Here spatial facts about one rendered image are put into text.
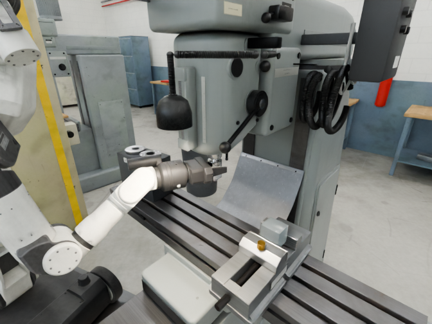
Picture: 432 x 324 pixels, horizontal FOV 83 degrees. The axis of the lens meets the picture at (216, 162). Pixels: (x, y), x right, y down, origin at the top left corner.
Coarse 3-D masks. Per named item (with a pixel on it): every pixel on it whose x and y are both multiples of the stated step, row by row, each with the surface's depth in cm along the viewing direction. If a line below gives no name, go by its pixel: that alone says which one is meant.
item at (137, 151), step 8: (120, 152) 110; (128, 152) 108; (136, 152) 108; (144, 152) 107; (152, 152) 108; (160, 152) 107; (120, 160) 111; (168, 160) 108; (120, 168) 113; (128, 176) 111; (152, 192) 104; (160, 192) 108; (168, 192) 113; (152, 200) 106
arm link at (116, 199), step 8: (144, 168) 67; (136, 176) 66; (144, 176) 66; (152, 176) 67; (120, 184) 64; (128, 184) 64; (136, 184) 65; (144, 184) 66; (152, 184) 67; (120, 192) 63; (128, 192) 64; (136, 192) 65; (144, 192) 66; (112, 200) 65; (120, 200) 64; (128, 200) 64; (136, 200) 65; (120, 208) 65; (128, 208) 65
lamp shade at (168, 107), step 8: (168, 96) 47; (176, 96) 47; (160, 104) 46; (168, 104) 46; (176, 104) 46; (184, 104) 47; (160, 112) 46; (168, 112) 46; (176, 112) 46; (184, 112) 47; (160, 120) 47; (168, 120) 46; (176, 120) 46; (184, 120) 47; (160, 128) 48; (168, 128) 47; (176, 128) 47; (184, 128) 48
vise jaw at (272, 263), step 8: (248, 232) 73; (248, 240) 70; (256, 240) 70; (264, 240) 70; (240, 248) 71; (248, 248) 69; (256, 248) 68; (272, 248) 67; (280, 248) 67; (256, 256) 67; (264, 256) 66; (272, 256) 65; (280, 256) 64; (264, 264) 66; (272, 264) 64; (280, 264) 65
